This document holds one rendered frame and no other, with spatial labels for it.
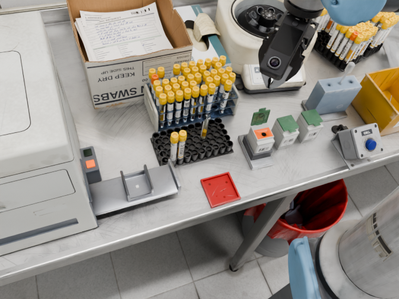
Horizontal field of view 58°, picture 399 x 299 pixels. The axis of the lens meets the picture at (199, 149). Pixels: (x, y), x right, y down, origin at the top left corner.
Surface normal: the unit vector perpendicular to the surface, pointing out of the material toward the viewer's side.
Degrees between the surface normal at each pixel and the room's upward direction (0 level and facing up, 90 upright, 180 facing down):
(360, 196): 0
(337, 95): 90
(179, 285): 0
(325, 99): 90
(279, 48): 28
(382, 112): 90
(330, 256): 47
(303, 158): 0
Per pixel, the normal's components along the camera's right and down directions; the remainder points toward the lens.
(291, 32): -0.14, -0.15
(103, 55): 0.08, -0.52
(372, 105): -0.94, 0.22
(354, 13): 0.05, 0.84
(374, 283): -0.60, 0.64
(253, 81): 0.18, -0.14
